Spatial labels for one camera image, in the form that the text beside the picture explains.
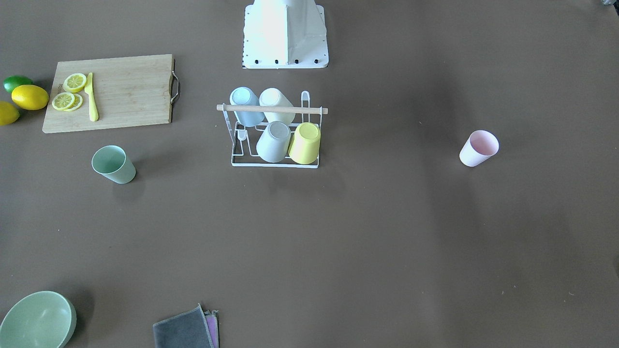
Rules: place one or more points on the pink cup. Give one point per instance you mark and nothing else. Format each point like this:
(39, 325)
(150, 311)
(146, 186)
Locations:
(480, 146)

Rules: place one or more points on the mint green cup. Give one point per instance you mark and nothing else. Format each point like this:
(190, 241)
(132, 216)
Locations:
(112, 162)

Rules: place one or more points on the yellow cup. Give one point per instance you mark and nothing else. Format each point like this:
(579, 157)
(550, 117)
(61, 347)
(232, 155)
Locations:
(304, 146)

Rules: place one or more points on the grey cup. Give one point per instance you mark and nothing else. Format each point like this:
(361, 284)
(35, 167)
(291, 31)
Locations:
(273, 144)

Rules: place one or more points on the cream cup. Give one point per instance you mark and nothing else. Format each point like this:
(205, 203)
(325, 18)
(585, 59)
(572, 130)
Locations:
(272, 97)

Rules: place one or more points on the light blue cup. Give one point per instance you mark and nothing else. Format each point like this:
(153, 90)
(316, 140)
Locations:
(245, 96)

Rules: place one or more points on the pink cloth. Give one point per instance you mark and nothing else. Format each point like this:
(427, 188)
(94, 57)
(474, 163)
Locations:
(213, 326)

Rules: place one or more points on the grey cloth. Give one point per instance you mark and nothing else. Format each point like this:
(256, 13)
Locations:
(186, 330)

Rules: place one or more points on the bamboo cutting board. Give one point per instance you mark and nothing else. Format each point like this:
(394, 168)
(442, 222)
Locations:
(129, 92)

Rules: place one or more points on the yellow plastic knife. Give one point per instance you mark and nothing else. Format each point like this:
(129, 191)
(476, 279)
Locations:
(92, 106)

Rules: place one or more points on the lemon slice back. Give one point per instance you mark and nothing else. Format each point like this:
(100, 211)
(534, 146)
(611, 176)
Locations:
(78, 102)

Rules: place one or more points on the lemon slice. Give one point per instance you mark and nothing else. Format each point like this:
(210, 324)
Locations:
(63, 101)
(74, 83)
(78, 102)

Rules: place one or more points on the lemon slice top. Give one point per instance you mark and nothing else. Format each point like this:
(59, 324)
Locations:
(74, 83)

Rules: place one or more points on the lemon slice front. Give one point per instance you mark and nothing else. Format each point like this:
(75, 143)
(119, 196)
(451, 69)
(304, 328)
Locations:
(63, 101)

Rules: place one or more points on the yellow lemon upper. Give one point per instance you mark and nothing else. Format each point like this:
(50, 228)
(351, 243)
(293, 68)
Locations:
(30, 97)

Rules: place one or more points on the yellow lemon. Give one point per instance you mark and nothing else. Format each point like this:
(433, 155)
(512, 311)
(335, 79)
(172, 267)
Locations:
(8, 113)
(30, 97)

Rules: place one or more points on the green bowl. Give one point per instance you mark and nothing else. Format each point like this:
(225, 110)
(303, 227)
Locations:
(44, 319)

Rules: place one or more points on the yellow lemon lower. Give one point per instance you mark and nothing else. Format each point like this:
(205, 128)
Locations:
(8, 113)

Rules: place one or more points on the green lime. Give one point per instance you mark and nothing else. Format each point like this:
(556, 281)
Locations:
(14, 81)

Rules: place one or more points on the white wire cup rack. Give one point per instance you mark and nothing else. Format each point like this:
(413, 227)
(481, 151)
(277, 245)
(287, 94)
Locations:
(244, 139)

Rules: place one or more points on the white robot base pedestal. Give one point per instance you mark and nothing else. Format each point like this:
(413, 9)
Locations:
(285, 34)

